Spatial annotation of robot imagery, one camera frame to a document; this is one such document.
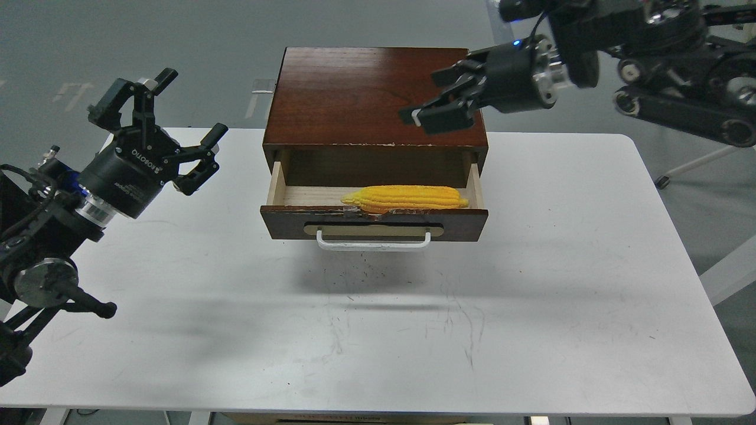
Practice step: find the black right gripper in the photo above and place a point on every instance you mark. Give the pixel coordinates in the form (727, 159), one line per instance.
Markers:
(518, 76)

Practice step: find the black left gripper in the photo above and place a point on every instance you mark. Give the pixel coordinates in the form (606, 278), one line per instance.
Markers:
(127, 177)

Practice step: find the yellow corn cob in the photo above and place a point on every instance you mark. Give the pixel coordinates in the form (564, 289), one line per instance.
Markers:
(381, 199)

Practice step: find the wooden drawer with white handle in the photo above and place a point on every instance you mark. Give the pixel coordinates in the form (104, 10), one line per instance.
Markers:
(304, 212)

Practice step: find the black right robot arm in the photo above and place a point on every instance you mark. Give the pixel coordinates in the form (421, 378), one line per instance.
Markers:
(675, 73)

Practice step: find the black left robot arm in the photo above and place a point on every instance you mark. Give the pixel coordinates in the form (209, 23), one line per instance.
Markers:
(50, 210)

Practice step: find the dark wooden cabinet box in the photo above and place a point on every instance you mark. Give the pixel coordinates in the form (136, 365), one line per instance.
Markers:
(334, 120)

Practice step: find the white chair with wheeled base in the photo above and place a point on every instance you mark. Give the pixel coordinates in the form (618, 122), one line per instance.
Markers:
(666, 178)

